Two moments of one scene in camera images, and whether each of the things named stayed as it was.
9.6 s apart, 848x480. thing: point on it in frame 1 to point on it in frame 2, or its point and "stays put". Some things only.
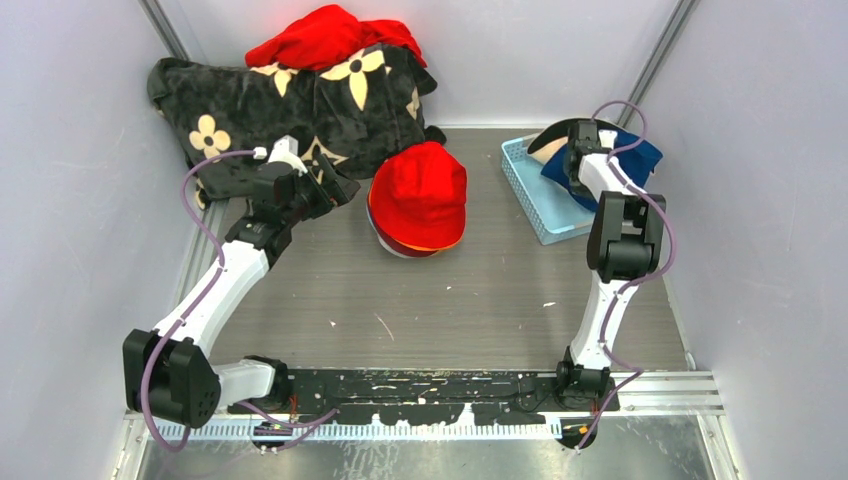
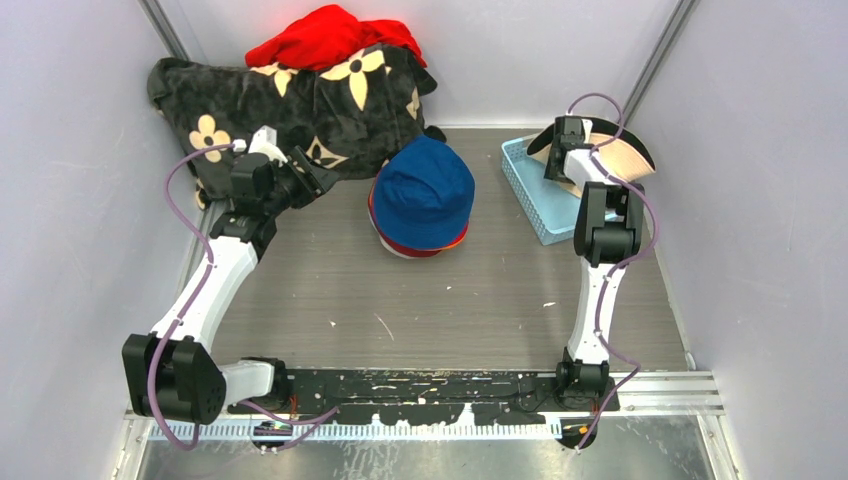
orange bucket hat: (437, 248) stays put
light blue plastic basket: (554, 215) stays put
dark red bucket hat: (393, 241) stays put
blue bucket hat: (636, 156) to (424, 193)
